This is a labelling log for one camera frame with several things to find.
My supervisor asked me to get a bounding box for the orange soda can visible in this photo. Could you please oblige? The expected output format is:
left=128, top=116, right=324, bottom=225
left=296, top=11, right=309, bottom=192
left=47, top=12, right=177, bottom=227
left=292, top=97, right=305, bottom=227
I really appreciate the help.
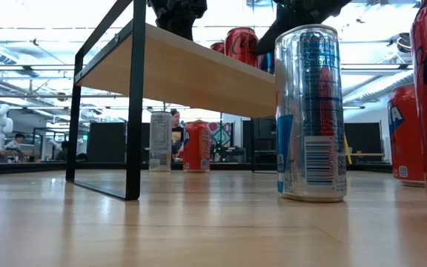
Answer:
left=182, top=119, right=211, bottom=174

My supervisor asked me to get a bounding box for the black partition panel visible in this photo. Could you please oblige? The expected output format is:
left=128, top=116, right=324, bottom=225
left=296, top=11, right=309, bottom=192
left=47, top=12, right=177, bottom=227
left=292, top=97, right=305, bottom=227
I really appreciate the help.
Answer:
left=87, top=122, right=150, bottom=163
left=343, top=122, right=383, bottom=155

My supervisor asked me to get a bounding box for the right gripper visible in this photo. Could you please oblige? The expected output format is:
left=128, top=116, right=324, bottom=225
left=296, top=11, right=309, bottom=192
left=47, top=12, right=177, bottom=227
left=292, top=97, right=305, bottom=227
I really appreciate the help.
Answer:
left=256, top=0, right=352, bottom=56

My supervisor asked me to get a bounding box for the black ceiling cable reel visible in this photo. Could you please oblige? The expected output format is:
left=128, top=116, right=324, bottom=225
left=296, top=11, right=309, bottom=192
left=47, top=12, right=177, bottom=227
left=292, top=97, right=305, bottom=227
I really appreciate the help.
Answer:
left=397, top=32, right=411, bottom=53

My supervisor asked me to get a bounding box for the wooden shelf black metal frame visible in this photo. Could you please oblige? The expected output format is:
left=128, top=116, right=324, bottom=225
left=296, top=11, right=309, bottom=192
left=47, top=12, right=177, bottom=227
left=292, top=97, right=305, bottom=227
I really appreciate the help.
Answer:
left=65, top=0, right=278, bottom=201

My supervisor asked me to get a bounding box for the person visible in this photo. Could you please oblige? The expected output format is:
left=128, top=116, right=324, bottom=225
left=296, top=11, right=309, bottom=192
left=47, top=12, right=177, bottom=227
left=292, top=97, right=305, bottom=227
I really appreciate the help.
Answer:
left=169, top=109, right=185, bottom=159
left=56, top=140, right=70, bottom=162
left=4, top=132, right=27, bottom=162

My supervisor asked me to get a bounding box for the white slim beverage can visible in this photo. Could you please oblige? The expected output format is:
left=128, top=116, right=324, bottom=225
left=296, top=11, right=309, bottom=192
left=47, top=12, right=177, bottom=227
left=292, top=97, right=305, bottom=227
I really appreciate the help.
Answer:
left=148, top=111, right=173, bottom=173

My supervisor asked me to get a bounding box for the colourful wall poster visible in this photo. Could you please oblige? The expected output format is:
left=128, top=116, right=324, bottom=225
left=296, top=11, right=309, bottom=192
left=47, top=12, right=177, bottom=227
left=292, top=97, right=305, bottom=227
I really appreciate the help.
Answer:
left=208, top=121, right=234, bottom=148

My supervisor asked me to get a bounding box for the black cabinet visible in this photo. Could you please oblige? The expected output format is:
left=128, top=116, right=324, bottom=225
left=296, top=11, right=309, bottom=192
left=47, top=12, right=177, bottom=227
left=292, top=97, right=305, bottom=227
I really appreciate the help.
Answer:
left=242, top=117, right=278, bottom=164

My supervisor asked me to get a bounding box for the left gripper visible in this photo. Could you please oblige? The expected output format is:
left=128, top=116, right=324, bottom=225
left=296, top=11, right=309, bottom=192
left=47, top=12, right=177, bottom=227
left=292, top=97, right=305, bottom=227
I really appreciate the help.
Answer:
left=147, top=0, right=208, bottom=41

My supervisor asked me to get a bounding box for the red can behind tray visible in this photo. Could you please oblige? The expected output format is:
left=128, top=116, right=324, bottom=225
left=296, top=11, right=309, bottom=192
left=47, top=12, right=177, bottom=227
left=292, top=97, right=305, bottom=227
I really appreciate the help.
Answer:
left=386, top=83, right=426, bottom=188

